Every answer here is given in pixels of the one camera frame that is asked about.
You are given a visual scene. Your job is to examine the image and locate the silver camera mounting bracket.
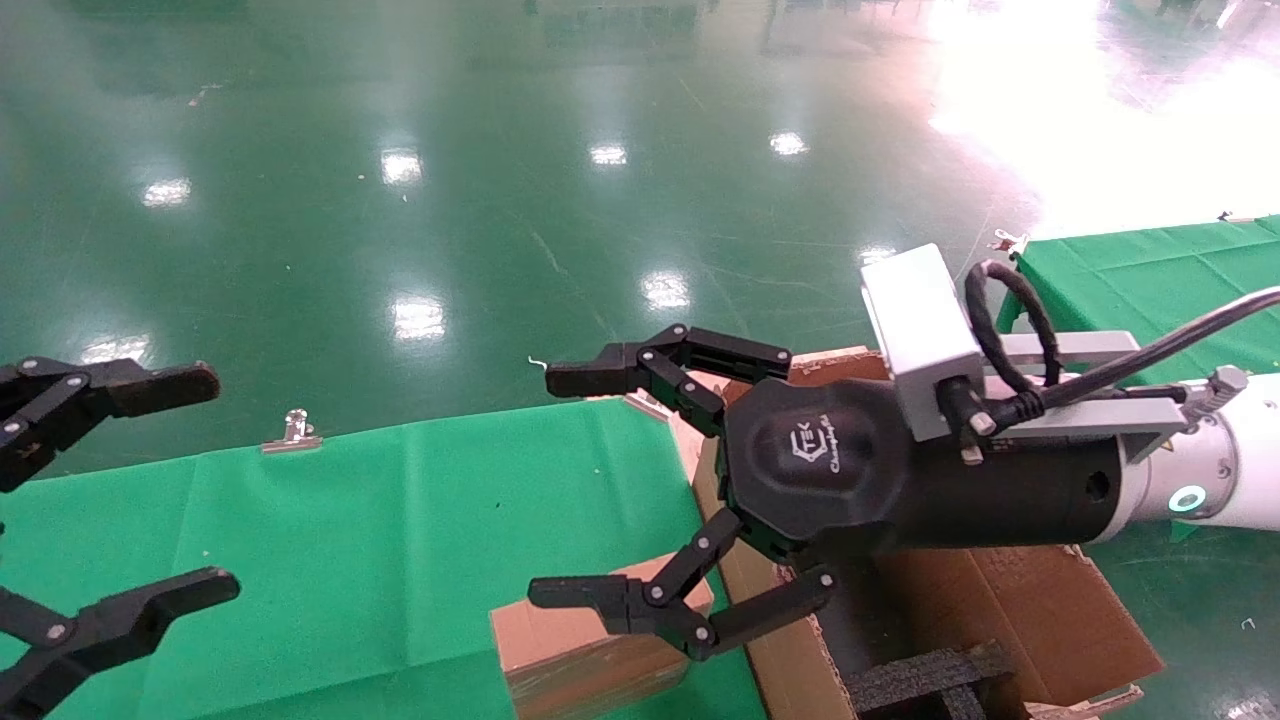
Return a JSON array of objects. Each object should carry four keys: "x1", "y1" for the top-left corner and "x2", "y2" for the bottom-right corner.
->
[{"x1": 983, "y1": 332, "x2": 1251, "y2": 463}]

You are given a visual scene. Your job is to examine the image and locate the small brown cardboard box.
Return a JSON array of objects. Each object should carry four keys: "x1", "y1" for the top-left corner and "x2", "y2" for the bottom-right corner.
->
[{"x1": 489, "y1": 552, "x2": 717, "y2": 720}]

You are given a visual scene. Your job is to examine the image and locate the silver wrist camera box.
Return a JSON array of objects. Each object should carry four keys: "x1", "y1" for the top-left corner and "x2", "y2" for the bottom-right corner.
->
[{"x1": 861, "y1": 243, "x2": 987, "y2": 442}]

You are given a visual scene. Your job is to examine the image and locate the black foam insert strip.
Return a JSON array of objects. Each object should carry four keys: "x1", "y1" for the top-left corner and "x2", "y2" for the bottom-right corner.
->
[{"x1": 847, "y1": 640, "x2": 1017, "y2": 720}]

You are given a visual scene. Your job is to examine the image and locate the black camera cable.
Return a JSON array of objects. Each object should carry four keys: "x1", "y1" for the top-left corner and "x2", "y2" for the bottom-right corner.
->
[{"x1": 964, "y1": 259, "x2": 1280, "y2": 433}]

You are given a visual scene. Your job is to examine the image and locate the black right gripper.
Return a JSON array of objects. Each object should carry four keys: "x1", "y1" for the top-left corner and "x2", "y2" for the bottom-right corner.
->
[{"x1": 528, "y1": 324, "x2": 1123, "y2": 662}]

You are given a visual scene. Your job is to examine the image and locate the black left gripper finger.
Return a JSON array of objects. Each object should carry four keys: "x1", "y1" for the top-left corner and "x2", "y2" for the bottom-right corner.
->
[
  {"x1": 0, "y1": 567, "x2": 242, "y2": 720},
  {"x1": 0, "y1": 357, "x2": 221, "y2": 493}
]

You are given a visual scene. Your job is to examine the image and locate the large open cardboard carton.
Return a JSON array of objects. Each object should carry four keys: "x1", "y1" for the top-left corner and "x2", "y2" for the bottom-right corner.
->
[{"x1": 690, "y1": 345, "x2": 1167, "y2": 720}]

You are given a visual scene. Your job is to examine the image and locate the large green table cloth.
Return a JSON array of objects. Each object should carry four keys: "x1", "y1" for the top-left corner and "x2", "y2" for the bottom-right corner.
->
[{"x1": 0, "y1": 398, "x2": 767, "y2": 720}]

